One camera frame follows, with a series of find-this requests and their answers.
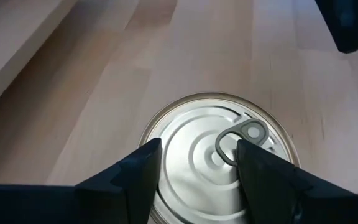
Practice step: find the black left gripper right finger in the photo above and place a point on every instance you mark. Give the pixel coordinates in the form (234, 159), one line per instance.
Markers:
(291, 196)

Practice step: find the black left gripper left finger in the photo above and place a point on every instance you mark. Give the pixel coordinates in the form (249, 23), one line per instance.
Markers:
(73, 202)

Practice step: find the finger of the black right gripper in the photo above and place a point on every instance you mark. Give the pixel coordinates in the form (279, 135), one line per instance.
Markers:
(350, 21)

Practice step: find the blue red salmon can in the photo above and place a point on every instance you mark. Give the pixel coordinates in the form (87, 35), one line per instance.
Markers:
(197, 149)

